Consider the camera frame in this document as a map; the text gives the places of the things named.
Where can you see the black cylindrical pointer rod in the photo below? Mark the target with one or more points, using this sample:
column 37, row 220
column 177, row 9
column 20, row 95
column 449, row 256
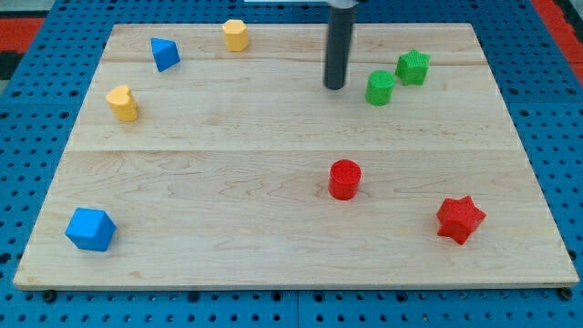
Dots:
column 338, row 46

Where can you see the grey metal rod mount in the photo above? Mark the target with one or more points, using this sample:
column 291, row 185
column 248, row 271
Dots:
column 343, row 3

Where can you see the yellow heart block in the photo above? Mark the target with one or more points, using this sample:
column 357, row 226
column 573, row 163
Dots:
column 122, row 103

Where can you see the green cylinder block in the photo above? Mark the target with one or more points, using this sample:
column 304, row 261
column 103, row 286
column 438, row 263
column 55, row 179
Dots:
column 379, row 87

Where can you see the green star block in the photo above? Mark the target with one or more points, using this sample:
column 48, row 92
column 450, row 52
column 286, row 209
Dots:
column 412, row 67

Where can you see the yellow hexagon block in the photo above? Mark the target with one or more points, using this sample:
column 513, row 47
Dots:
column 235, row 34

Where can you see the red cylinder block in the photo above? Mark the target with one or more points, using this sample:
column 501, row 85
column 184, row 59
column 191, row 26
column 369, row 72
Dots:
column 344, row 179

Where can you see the blue triangle block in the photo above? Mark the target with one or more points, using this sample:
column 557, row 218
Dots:
column 165, row 53

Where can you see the wooden board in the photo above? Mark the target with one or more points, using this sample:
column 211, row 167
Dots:
column 221, row 183

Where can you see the red star block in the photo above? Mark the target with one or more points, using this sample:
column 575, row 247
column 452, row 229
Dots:
column 459, row 219

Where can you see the blue cube block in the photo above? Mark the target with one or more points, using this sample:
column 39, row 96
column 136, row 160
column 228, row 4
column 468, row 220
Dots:
column 90, row 230

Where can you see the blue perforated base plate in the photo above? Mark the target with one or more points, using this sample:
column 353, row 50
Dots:
column 41, row 101

